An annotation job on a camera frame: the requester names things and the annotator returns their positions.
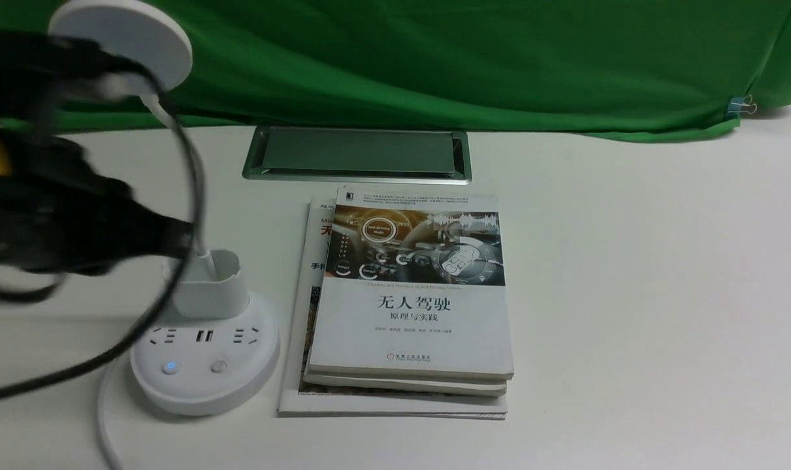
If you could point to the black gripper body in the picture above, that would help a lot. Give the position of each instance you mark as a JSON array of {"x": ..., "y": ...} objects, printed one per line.
[{"x": 57, "y": 215}]

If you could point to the white desk lamp with sockets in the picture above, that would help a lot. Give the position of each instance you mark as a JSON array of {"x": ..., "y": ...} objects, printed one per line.
[{"x": 217, "y": 343}]

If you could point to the bottom large thin book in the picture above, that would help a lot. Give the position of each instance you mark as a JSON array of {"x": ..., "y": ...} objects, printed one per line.
[{"x": 298, "y": 399}]

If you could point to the metal desk cable hatch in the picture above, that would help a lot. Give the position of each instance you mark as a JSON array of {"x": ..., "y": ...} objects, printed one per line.
[{"x": 356, "y": 155}]

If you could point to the blue binder clip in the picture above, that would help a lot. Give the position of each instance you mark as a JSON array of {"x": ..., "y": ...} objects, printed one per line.
[{"x": 738, "y": 106}]

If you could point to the green backdrop cloth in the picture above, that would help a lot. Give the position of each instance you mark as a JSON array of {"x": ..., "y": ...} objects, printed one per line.
[{"x": 635, "y": 71}]

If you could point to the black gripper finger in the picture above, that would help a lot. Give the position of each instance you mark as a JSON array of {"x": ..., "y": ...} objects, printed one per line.
[{"x": 154, "y": 234}]

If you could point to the middle book white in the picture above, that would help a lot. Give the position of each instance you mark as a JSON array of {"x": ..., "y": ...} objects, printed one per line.
[{"x": 333, "y": 384}]

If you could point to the top book white cover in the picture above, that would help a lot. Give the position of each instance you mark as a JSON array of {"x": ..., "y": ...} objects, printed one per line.
[{"x": 414, "y": 286}]

